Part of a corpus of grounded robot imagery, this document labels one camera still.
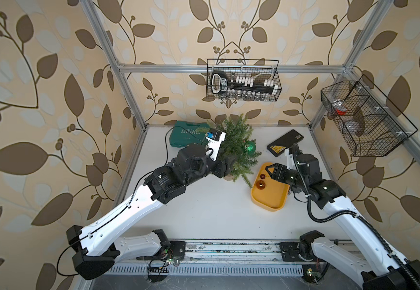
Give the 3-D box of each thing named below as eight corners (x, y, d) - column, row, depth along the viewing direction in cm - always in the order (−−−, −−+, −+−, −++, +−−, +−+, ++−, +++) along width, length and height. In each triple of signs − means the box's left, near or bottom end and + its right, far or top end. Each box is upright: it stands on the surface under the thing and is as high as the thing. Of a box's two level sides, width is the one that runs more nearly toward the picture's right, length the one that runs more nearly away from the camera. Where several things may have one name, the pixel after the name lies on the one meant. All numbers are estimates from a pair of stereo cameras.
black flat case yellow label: (276, 157, 107) (277, 154, 105) (266, 148, 111) (267, 145, 109) (302, 138, 117) (303, 135, 115) (291, 131, 121) (293, 128, 119)
